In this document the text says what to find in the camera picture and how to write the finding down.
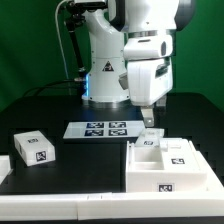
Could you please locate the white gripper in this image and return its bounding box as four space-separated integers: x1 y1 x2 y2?
127 57 173 128

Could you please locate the white cabinet door panel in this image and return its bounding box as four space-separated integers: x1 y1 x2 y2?
159 138 200 172
135 128 164 147

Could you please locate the white cabinet body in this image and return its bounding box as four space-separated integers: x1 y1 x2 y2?
125 140 208 193

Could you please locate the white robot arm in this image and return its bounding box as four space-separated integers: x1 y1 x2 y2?
82 0 195 127

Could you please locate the small white cabinet top box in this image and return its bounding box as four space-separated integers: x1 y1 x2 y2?
14 131 55 166

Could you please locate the white U-shaped obstacle fence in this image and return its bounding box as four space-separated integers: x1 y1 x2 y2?
0 149 224 222

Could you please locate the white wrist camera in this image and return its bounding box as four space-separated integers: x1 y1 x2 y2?
124 35 173 60

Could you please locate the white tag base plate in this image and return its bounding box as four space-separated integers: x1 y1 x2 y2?
63 120 144 140

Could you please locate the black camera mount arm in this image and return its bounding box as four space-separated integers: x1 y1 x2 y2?
65 0 107 82

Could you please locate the black cable bundle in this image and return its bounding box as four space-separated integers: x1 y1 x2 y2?
21 78 84 98

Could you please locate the white cable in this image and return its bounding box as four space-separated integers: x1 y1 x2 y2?
54 0 70 80

